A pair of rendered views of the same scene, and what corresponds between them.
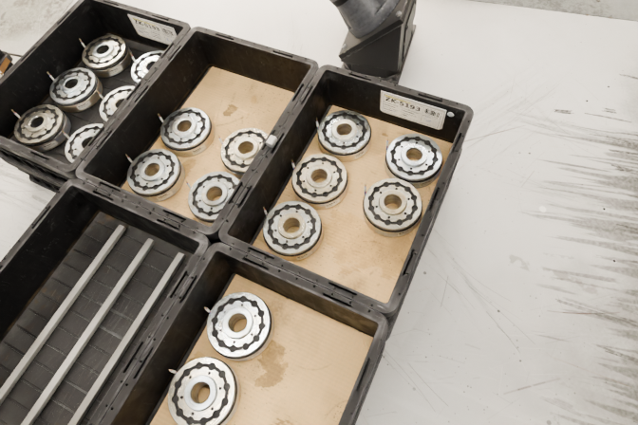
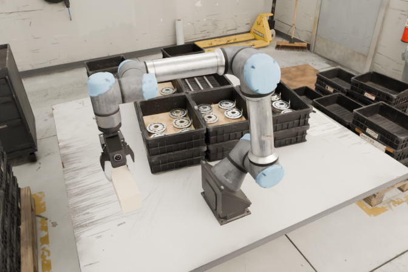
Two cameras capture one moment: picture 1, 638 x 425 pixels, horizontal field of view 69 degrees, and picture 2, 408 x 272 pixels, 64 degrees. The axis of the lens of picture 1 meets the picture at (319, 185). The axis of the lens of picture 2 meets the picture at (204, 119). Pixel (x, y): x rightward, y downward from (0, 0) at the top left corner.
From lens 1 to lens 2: 1.86 m
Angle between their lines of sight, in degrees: 79
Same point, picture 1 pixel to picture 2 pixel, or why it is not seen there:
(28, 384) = (203, 81)
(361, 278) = (152, 119)
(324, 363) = not seen: hidden behind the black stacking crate
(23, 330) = (215, 84)
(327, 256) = (165, 118)
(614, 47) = not seen: outside the picture
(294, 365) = not seen: hidden behind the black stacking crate
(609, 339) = (79, 164)
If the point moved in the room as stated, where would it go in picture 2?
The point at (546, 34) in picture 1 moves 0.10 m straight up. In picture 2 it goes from (150, 264) to (147, 248)
